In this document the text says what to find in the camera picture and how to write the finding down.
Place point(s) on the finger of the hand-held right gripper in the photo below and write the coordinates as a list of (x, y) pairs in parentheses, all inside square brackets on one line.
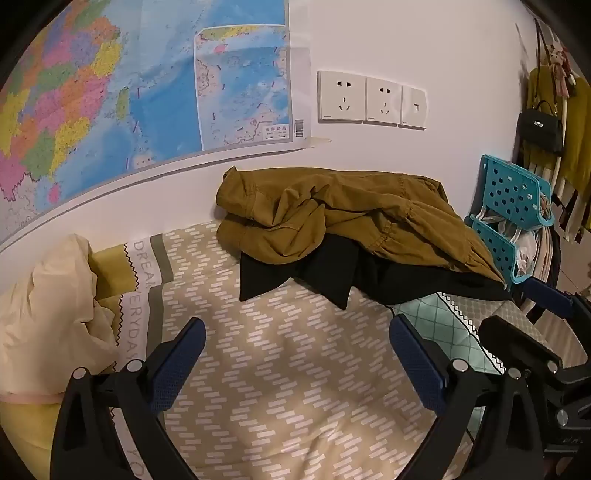
[(549, 294), (517, 339)]

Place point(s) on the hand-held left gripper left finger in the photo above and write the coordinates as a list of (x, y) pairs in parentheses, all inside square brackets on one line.
[(178, 364)]

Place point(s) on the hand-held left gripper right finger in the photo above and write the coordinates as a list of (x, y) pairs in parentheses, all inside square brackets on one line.
[(418, 364)]

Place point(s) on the olive brown jacket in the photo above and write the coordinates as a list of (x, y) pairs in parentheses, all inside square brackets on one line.
[(369, 207)]

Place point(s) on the mint diamond patterned quilt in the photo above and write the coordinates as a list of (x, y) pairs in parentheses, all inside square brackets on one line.
[(429, 314)]

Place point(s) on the teal plastic basket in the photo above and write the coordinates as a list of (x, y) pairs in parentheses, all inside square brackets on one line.
[(494, 244), (512, 189)]

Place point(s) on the yellow patterned bed sheet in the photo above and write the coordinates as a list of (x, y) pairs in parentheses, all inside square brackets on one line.
[(286, 369)]

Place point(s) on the black garment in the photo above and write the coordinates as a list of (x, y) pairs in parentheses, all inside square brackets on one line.
[(318, 272)]

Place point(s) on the cream folded cloth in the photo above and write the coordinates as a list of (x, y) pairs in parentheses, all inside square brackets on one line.
[(46, 314)]

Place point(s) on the pink folded cloth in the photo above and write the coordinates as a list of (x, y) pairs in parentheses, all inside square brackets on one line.
[(27, 397)]

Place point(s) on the yellow-green hanging garment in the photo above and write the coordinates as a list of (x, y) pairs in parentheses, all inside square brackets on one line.
[(579, 138)]

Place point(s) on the black handbag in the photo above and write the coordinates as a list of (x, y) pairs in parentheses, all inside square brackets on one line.
[(538, 129)]

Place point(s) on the pink hanging ribbon toy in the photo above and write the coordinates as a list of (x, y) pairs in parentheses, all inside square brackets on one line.
[(561, 69)]

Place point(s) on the clear tape strip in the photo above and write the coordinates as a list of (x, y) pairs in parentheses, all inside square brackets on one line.
[(319, 141)]

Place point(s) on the white wall socket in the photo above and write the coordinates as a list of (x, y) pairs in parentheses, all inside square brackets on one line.
[(341, 97), (384, 101)]

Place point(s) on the colourful wall map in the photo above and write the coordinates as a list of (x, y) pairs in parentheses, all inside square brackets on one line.
[(161, 92)]

